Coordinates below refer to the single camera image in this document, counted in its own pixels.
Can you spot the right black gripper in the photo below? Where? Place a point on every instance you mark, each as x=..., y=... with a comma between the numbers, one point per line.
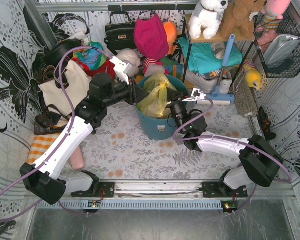
x=172, y=102

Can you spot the black wire basket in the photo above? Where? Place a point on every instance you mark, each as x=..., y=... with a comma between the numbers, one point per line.
x=288, y=68

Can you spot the teal plastic trash bin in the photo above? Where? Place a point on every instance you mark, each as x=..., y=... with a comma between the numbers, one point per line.
x=161, y=128

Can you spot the orange plush toy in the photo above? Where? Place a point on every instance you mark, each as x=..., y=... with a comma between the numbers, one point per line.
x=171, y=35

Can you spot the white sneakers pair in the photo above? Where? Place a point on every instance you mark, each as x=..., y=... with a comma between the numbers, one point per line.
x=208, y=85

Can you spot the brown leather bag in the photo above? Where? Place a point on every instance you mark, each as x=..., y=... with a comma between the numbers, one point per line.
x=46, y=123

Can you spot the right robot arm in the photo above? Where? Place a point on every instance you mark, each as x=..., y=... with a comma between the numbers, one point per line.
x=260, y=163

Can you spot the rainbow striped bag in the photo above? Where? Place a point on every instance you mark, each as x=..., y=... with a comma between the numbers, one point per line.
x=174, y=68

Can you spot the silver foil pouch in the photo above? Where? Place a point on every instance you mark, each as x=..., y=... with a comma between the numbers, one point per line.
x=281, y=48

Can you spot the colourful print bag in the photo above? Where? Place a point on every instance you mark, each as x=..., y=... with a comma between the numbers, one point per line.
x=89, y=59

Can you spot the white plush lamb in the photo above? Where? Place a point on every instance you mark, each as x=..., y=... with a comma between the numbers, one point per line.
x=132, y=57

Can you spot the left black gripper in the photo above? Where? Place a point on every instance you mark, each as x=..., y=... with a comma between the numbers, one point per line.
x=133, y=91

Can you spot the yellow translucent trash bag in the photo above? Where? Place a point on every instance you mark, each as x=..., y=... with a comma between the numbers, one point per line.
x=155, y=103

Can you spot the aluminium front rail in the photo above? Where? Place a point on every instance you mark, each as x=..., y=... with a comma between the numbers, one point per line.
x=152, y=188

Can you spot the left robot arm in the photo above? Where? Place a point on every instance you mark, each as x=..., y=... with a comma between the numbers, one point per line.
x=42, y=178

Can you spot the light blue floor squeegee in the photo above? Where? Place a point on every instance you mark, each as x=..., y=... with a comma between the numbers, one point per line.
x=222, y=75

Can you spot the orange checkered towel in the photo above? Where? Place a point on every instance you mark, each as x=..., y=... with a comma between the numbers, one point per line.
x=41, y=143

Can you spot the magenta cloth hat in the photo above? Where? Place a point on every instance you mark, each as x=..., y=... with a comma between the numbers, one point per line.
x=150, y=38

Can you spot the bristle broom with handle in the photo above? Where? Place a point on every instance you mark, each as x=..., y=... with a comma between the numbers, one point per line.
x=245, y=104

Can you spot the brown teddy bear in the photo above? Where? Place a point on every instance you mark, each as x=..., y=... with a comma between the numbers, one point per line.
x=239, y=14

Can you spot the white plush dog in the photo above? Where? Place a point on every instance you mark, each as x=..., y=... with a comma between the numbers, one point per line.
x=206, y=18

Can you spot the pink sponge block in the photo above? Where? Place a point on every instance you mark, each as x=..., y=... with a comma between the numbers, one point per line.
x=77, y=159

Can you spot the black leather handbag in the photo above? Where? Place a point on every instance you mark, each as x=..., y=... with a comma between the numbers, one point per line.
x=120, y=36

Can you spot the yellow plush duck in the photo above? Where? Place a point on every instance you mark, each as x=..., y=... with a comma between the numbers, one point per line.
x=252, y=75

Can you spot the pink plush toy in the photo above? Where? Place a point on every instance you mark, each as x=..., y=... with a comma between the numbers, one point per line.
x=273, y=13

